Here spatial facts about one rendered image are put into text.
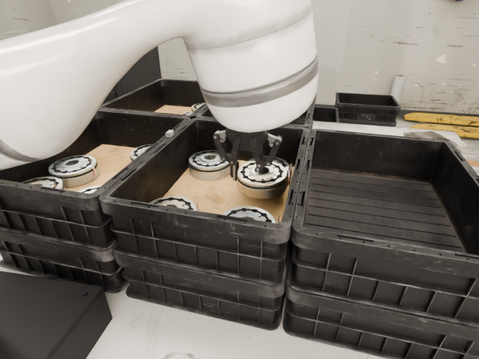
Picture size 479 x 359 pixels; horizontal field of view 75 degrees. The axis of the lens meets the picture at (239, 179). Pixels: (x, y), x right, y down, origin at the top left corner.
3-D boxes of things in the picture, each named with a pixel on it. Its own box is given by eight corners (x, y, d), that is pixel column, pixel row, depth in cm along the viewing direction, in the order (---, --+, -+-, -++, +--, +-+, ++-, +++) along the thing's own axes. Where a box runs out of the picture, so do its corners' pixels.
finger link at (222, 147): (220, 128, 63) (233, 154, 65) (213, 132, 63) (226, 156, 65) (216, 133, 60) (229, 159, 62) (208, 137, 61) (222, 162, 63)
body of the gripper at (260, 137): (218, 107, 55) (220, 155, 60) (266, 110, 53) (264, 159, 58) (230, 95, 61) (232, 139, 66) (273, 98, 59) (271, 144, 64)
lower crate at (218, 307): (279, 338, 53) (284, 289, 47) (122, 300, 59) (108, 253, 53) (300, 206, 86) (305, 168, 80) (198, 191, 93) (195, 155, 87)
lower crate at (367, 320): (481, 387, 46) (518, 337, 40) (279, 338, 53) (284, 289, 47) (419, 224, 79) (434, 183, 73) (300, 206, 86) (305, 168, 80)
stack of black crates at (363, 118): (378, 152, 248) (393, 95, 226) (385, 169, 223) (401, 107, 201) (327, 147, 256) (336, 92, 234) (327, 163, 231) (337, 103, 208)
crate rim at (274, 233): (289, 246, 42) (290, 232, 41) (97, 212, 49) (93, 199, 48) (308, 137, 76) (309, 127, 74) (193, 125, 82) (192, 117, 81)
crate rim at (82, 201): (96, 212, 49) (93, 199, 48) (-49, 186, 55) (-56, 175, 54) (193, 125, 82) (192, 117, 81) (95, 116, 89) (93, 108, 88)
